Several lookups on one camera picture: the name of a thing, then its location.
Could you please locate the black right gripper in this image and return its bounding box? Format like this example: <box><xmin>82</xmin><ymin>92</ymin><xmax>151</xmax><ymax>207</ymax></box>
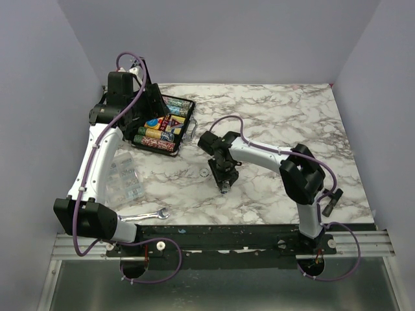
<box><xmin>209</xmin><ymin>157</ymin><xmax>239</xmax><ymax>188</ymax></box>

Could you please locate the blue white poker chip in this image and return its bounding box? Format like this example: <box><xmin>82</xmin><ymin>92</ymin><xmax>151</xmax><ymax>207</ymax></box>
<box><xmin>200</xmin><ymin>168</ymin><xmax>209</xmax><ymax>177</ymax></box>
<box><xmin>220</xmin><ymin>184</ymin><xmax>230</xmax><ymax>194</ymax></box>

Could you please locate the black poker set case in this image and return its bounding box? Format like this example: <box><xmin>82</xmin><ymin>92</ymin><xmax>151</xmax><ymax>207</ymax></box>
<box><xmin>123</xmin><ymin>95</ymin><xmax>198</xmax><ymax>157</ymax></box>

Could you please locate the red triangular dealer button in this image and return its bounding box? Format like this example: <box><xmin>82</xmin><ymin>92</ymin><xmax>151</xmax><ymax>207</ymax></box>
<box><xmin>166</xmin><ymin>116</ymin><xmax>185</xmax><ymax>135</ymax></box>

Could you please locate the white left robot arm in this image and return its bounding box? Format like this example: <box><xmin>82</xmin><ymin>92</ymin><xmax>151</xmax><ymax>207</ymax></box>
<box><xmin>53</xmin><ymin>71</ymin><xmax>145</xmax><ymax>256</ymax></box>

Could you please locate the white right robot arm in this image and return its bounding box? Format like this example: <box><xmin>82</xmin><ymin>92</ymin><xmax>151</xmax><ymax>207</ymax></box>
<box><xmin>198</xmin><ymin>131</ymin><xmax>326</xmax><ymax>254</ymax></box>

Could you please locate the silver combination wrench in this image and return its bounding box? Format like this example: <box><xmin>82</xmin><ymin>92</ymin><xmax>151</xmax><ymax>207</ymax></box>
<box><xmin>119</xmin><ymin>208</ymin><xmax>170</xmax><ymax>222</ymax></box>

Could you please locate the clear plastic screw box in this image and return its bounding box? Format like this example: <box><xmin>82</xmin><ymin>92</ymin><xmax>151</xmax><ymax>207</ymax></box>
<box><xmin>105</xmin><ymin>152</ymin><xmax>144</xmax><ymax>208</ymax></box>

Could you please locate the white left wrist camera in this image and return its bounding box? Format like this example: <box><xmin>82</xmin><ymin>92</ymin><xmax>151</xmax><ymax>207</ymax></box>
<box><xmin>128</xmin><ymin>66</ymin><xmax>143</xmax><ymax>86</ymax></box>

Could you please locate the black mounting base plate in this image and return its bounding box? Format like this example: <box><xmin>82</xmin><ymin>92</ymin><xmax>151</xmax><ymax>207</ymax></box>
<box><xmin>88</xmin><ymin>225</ymin><xmax>337</xmax><ymax>270</ymax></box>

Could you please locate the black T-handle tool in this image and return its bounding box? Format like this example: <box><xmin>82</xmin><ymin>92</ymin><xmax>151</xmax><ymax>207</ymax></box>
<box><xmin>322</xmin><ymin>188</ymin><xmax>344</xmax><ymax>217</ymax></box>

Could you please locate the aluminium extrusion rail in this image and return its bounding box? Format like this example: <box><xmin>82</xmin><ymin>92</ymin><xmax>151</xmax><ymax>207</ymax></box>
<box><xmin>51</xmin><ymin>233</ymin><xmax>111</xmax><ymax>260</ymax></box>

